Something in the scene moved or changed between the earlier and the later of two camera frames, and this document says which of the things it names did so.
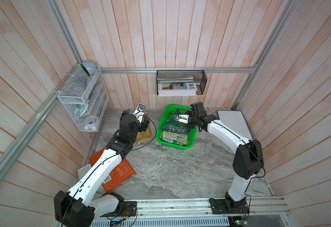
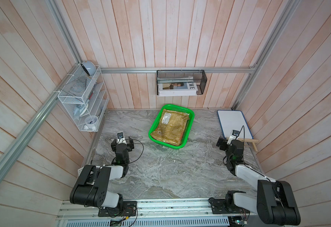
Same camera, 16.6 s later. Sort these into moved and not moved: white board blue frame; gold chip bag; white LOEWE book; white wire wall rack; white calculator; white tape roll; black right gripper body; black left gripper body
Moved: gold chip bag; black left gripper body; black right gripper body
Not moved: white LOEWE book; white calculator; white tape roll; white wire wall rack; white board blue frame
